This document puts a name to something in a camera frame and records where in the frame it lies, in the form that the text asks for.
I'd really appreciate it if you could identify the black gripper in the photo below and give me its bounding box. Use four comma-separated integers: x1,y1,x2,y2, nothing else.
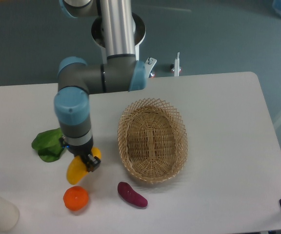
59,137,100,172

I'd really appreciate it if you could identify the yellow toy mango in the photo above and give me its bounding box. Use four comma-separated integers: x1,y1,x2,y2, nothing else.
66,155,89,185

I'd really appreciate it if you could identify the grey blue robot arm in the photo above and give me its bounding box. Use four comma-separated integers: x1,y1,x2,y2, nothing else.
54,0,148,172

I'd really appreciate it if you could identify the green toy bok choy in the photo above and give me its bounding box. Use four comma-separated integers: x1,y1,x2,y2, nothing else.
31,128,64,163

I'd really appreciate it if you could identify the orange toy tangerine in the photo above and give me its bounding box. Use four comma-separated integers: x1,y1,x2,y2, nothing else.
63,186,89,212

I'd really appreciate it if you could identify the purple toy sweet potato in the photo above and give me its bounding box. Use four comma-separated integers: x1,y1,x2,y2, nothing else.
117,182,148,208

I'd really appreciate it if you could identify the woven wicker basket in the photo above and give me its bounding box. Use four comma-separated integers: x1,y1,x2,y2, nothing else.
118,98,188,184

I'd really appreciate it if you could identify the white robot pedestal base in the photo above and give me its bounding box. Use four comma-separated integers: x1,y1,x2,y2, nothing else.
90,13,183,79

